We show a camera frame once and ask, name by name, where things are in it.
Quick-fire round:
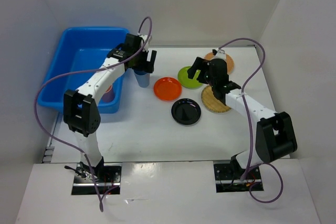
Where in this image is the blue plastic cup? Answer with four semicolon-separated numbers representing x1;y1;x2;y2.
134;70;150;88

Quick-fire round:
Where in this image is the orange plastic plate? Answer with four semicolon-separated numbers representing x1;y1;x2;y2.
153;77;182;101

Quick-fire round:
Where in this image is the pink plastic cup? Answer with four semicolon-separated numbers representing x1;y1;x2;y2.
101;85;115;103

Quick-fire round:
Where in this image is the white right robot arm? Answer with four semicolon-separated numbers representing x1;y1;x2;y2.
187;57;298;178

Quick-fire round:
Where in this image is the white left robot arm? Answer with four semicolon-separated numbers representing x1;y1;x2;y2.
63;34;156;182

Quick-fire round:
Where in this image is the blue plastic bin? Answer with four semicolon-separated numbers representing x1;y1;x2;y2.
37;27;129;113

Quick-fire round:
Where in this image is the brown woven bamboo tray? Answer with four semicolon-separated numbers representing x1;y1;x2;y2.
204;52;234;74

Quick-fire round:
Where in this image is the green plastic plate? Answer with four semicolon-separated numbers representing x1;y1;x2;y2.
177;66;203;89

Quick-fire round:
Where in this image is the green-rimmed bamboo tray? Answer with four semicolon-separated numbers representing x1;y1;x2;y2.
201;86;231;113

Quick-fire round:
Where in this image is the black plastic plate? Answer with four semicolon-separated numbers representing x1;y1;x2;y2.
171;98;202;126

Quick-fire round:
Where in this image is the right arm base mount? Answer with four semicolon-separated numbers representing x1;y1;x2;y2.
213;161;264;193

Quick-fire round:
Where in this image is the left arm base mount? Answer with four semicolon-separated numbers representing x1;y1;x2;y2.
71;163;122;196

